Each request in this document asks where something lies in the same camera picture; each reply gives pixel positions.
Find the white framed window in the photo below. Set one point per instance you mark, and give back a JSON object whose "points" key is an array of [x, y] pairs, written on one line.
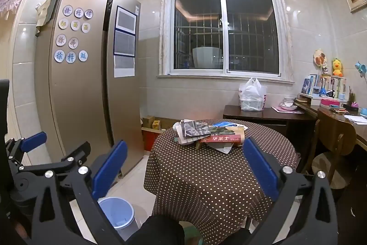
{"points": [[223, 32]]}

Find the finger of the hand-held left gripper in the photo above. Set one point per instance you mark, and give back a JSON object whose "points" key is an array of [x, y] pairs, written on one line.
{"points": [[34, 141], [75, 155]]}

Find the black and white printed packet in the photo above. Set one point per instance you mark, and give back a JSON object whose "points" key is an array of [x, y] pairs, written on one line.
{"points": [[190, 130]]}

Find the red label paper bag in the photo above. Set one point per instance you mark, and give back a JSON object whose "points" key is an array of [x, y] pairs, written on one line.
{"points": [[223, 139]]}

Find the brown polka-dot tablecloth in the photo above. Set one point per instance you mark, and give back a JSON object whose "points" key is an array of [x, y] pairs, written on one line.
{"points": [[215, 184]]}

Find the white plastic bag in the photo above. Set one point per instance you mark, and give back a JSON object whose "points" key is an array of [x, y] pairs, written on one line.
{"points": [[252, 95]]}

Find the pink folder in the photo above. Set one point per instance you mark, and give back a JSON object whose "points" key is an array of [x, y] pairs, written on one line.
{"points": [[279, 109]]}

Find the beige double-door refrigerator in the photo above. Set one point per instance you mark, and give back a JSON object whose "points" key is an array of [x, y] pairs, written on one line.
{"points": [[83, 95]]}

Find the stack of white bowls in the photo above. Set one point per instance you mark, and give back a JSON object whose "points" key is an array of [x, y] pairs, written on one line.
{"points": [[289, 103]]}

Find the small brown cardboard box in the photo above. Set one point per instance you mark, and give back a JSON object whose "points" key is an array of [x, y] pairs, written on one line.
{"points": [[148, 121]]}

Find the white printed sheet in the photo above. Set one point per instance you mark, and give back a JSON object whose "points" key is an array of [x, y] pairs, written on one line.
{"points": [[124, 66]]}

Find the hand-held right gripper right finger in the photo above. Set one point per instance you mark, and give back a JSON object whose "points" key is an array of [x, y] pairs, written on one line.
{"points": [[261, 170]]}

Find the round blue white fridge magnets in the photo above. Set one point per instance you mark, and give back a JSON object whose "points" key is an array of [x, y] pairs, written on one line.
{"points": [[74, 32]]}

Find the cartoon hand fan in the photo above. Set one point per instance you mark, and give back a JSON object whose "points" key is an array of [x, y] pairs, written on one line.
{"points": [[320, 58]]}

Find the small yellow box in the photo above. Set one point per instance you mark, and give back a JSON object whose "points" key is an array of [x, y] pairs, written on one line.
{"points": [[156, 125]]}

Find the row of books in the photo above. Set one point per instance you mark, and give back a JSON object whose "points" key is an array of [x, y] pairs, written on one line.
{"points": [[329, 85]]}

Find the yellow duck plush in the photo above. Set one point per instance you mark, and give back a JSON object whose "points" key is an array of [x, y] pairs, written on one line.
{"points": [[337, 67]]}

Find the wooden desk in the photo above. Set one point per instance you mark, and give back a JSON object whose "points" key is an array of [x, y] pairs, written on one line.
{"points": [[352, 130]]}

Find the black pen box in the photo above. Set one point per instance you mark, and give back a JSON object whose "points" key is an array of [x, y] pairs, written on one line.
{"points": [[351, 107]]}

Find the dark wooden cabinet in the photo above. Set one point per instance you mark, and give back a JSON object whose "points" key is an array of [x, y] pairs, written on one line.
{"points": [[249, 116]]}

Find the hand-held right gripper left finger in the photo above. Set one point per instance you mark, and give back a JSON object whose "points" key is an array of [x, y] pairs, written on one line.
{"points": [[110, 169]]}

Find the blue butterfly decoration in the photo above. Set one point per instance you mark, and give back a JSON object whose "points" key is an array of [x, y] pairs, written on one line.
{"points": [[360, 67]]}

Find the wooden chair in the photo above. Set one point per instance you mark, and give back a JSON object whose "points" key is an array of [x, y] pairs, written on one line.
{"points": [[335, 136]]}

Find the white paper piece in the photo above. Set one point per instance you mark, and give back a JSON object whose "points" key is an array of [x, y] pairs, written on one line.
{"points": [[225, 149]]}

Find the red gift box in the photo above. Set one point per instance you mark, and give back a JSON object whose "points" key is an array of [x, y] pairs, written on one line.
{"points": [[149, 139]]}

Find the pink box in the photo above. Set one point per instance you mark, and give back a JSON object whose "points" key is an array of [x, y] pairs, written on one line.
{"points": [[329, 103]]}

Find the green blue printed packet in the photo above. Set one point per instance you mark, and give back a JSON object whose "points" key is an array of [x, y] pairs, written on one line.
{"points": [[226, 126]]}

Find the person's left leg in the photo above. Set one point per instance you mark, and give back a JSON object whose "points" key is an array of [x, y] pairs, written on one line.
{"points": [[163, 230]]}

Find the beige cloth bag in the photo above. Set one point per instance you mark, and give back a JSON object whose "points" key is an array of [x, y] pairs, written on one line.
{"points": [[43, 14]]}

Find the white papers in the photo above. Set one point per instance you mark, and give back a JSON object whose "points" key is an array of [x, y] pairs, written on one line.
{"points": [[355, 119]]}

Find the blue framed printed sheet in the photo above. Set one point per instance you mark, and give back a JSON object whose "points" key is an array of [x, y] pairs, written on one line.
{"points": [[125, 19], [124, 43]]}

